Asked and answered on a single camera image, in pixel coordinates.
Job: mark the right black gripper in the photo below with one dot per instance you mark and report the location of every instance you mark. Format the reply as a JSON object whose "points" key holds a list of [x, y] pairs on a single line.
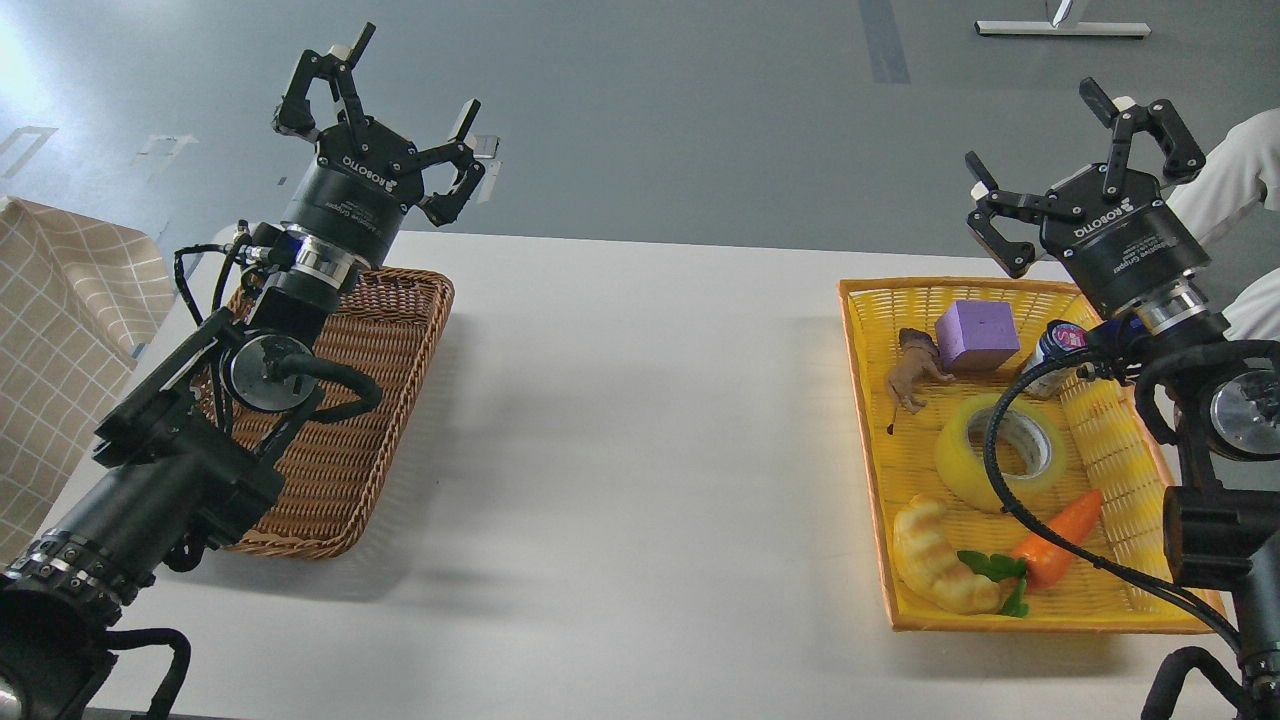
{"points": [[1120, 235]]}

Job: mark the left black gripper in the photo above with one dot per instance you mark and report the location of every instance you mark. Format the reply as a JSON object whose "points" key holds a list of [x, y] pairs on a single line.
{"points": [[350, 190]]}

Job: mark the yellow tape roll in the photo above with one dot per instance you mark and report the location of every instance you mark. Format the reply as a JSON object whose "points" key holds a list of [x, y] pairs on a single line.
{"points": [[1030, 433]]}

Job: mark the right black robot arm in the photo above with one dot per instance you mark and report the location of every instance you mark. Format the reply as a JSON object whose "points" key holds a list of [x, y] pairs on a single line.
{"points": [[1207, 397]]}

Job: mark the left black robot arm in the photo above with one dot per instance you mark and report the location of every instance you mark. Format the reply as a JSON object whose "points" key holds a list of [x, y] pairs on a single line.
{"points": [[190, 453]]}

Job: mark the small jar blue lid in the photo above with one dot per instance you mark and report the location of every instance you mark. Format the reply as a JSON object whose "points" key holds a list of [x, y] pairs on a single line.
{"points": [[1058, 339]]}

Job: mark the white clothed person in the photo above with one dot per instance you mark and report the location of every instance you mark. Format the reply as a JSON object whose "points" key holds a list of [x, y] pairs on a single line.
{"points": [[1241, 175]]}

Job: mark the purple foam cube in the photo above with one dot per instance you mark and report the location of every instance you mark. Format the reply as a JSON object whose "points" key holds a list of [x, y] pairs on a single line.
{"points": [[976, 335]]}

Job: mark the white metal stand base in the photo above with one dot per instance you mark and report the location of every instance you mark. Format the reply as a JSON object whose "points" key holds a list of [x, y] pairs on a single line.
{"points": [[1062, 20]]}

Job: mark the yellow plastic basket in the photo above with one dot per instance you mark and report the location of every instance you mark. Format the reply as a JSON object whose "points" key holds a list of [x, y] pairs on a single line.
{"points": [[1095, 431]]}

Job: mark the brown toy dog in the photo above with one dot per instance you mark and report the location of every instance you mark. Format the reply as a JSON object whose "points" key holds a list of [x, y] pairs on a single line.
{"points": [[920, 358]]}

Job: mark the beige checkered cloth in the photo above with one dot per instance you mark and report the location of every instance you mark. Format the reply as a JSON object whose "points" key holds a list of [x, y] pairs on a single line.
{"points": [[78, 298]]}

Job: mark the toy croissant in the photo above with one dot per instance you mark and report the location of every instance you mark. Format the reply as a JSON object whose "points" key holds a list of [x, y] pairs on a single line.
{"points": [[929, 566]]}

